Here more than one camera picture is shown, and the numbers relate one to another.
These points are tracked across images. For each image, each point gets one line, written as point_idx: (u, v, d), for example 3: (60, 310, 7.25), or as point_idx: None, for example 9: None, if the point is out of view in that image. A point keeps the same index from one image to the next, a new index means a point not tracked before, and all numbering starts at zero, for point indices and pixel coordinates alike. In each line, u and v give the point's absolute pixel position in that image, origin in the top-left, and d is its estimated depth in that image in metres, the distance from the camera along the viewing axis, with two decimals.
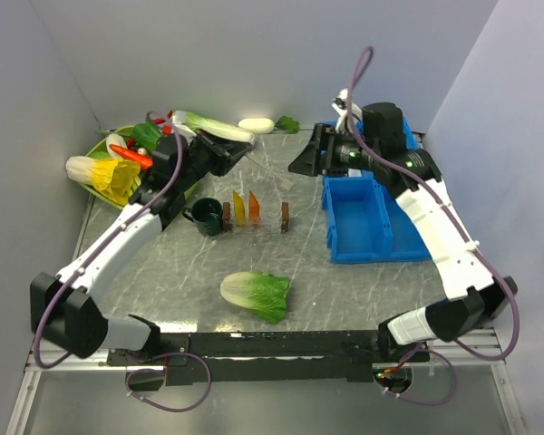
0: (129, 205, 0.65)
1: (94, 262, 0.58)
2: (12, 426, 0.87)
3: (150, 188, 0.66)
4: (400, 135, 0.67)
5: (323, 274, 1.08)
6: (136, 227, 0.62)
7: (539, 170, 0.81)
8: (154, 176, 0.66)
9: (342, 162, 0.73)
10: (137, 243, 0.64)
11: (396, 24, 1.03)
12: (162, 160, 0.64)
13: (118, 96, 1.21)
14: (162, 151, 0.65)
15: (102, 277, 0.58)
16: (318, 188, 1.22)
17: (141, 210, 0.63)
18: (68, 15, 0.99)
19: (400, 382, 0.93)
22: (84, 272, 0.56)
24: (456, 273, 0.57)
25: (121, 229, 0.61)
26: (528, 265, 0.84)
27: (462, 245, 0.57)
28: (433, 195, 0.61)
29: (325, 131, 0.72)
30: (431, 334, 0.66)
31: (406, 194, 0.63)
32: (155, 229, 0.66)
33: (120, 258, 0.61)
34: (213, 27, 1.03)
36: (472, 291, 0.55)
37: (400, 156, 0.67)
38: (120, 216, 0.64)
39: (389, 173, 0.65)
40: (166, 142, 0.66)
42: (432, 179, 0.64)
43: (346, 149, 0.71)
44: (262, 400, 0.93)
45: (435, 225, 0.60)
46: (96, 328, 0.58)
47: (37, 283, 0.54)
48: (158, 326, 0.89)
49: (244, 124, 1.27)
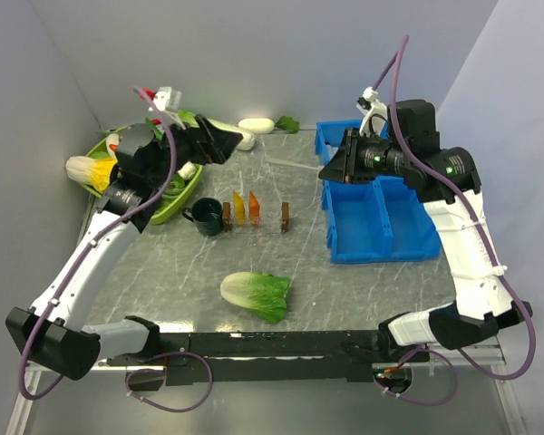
0: (97, 215, 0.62)
1: (69, 289, 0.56)
2: (12, 426, 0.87)
3: (118, 188, 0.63)
4: (432, 134, 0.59)
5: (323, 274, 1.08)
6: (108, 240, 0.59)
7: (539, 171, 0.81)
8: (124, 175, 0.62)
9: (367, 168, 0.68)
10: (117, 252, 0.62)
11: (397, 24, 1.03)
12: (127, 157, 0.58)
13: (119, 96, 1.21)
14: (128, 148, 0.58)
15: (80, 303, 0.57)
16: (318, 188, 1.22)
17: (111, 226, 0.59)
18: (69, 16, 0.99)
19: (400, 382, 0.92)
22: (58, 304, 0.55)
24: (476, 294, 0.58)
25: (92, 246, 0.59)
26: (528, 267, 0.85)
27: (490, 269, 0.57)
28: (471, 210, 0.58)
29: (350, 137, 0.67)
30: (432, 339, 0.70)
31: (440, 203, 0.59)
32: (132, 234, 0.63)
33: (97, 278, 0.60)
34: (214, 28, 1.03)
36: (490, 318, 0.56)
37: (437, 155, 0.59)
38: (89, 228, 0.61)
39: (424, 178, 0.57)
40: (131, 139, 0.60)
42: (471, 190, 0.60)
43: (370, 154, 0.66)
44: (262, 399, 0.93)
45: (464, 243, 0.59)
46: (89, 349, 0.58)
47: (11, 320, 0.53)
48: (157, 326, 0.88)
49: (244, 124, 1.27)
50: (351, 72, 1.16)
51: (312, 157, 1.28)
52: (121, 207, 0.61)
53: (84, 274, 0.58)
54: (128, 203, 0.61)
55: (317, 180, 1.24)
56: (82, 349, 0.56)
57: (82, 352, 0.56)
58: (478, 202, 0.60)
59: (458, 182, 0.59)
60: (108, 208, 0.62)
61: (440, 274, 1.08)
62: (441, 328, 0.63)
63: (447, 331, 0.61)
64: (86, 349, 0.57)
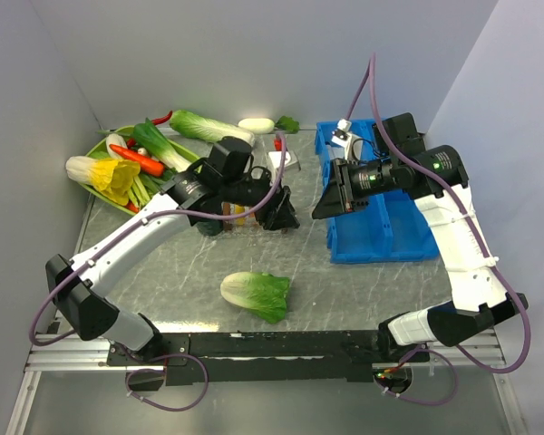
0: (158, 196, 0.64)
1: (106, 256, 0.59)
2: (12, 426, 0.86)
3: (185, 178, 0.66)
4: (414, 139, 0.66)
5: (323, 273, 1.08)
6: (159, 222, 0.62)
7: (539, 171, 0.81)
8: (202, 169, 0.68)
9: (362, 190, 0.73)
10: (160, 236, 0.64)
11: (397, 23, 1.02)
12: (220, 153, 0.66)
13: (119, 96, 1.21)
14: (224, 146, 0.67)
15: (112, 272, 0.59)
16: (318, 188, 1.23)
17: (167, 210, 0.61)
18: (68, 16, 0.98)
19: (400, 383, 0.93)
22: (93, 265, 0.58)
24: (471, 287, 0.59)
25: (142, 224, 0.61)
26: (529, 267, 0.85)
27: (481, 261, 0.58)
28: (459, 204, 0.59)
29: (338, 167, 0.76)
30: (432, 336, 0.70)
31: (429, 198, 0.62)
32: (181, 226, 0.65)
33: (136, 254, 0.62)
34: (213, 28, 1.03)
36: (485, 308, 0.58)
37: (424, 153, 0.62)
38: (147, 207, 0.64)
39: (412, 174, 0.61)
40: (233, 140, 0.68)
42: (458, 185, 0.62)
43: (364, 177, 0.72)
44: (263, 399, 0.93)
45: (455, 236, 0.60)
46: (105, 317, 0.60)
47: (53, 265, 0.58)
48: (160, 333, 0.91)
49: (245, 124, 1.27)
50: (351, 72, 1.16)
51: (312, 157, 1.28)
52: (182, 194, 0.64)
53: (125, 246, 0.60)
54: (190, 194, 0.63)
55: (317, 180, 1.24)
56: (100, 314, 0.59)
57: (98, 317, 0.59)
58: (466, 196, 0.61)
59: (445, 178, 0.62)
60: (170, 192, 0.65)
61: (440, 274, 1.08)
62: (440, 323, 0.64)
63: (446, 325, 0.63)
64: (104, 316, 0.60)
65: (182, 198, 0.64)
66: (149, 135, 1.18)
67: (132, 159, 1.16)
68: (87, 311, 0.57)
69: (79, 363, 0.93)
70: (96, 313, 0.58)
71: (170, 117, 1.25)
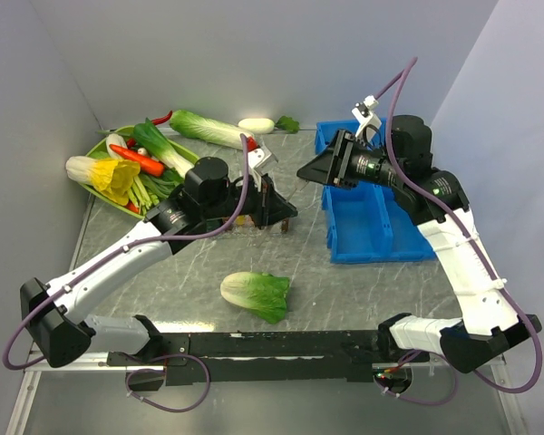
0: (140, 223, 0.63)
1: (84, 282, 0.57)
2: (13, 426, 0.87)
3: (170, 207, 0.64)
4: (426, 157, 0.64)
5: (323, 274, 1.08)
6: (140, 250, 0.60)
7: (539, 171, 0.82)
8: (183, 196, 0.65)
9: (356, 173, 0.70)
10: (143, 264, 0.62)
11: (397, 23, 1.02)
12: (194, 181, 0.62)
13: (119, 97, 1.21)
14: (199, 173, 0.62)
15: (89, 298, 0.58)
16: (318, 188, 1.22)
17: (149, 238, 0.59)
18: (68, 16, 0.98)
19: (400, 382, 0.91)
22: (70, 291, 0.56)
24: (481, 312, 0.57)
25: (122, 251, 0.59)
26: (528, 266, 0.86)
27: (490, 283, 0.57)
28: (462, 227, 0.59)
29: (344, 139, 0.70)
30: (439, 352, 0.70)
31: (432, 223, 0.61)
32: (163, 254, 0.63)
33: (116, 279, 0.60)
34: (214, 28, 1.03)
36: (498, 333, 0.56)
37: (425, 181, 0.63)
38: (130, 232, 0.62)
39: (414, 199, 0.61)
40: (207, 164, 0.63)
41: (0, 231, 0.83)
42: (460, 208, 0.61)
43: (364, 161, 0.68)
44: (262, 399, 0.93)
45: (461, 259, 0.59)
46: (78, 343, 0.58)
47: (27, 288, 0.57)
48: (160, 334, 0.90)
49: (245, 124, 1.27)
50: (351, 72, 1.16)
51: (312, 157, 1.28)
52: (166, 223, 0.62)
53: (103, 273, 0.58)
54: (173, 224, 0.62)
55: None
56: (72, 342, 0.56)
57: (70, 343, 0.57)
58: (469, 219, 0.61)
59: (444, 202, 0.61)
60: (154, 220, 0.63)
61: (440, 273, 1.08)
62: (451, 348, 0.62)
63: (456, 347, 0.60)
64: (76, 344, 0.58)
65: (165, 227, 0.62)
66: (148, 135, 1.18)
67: (131, 159, 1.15)
68: (59, 338, 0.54)
69: (79, 363, 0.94)
70: (69, 340, 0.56)
71: (170, 117, 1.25)
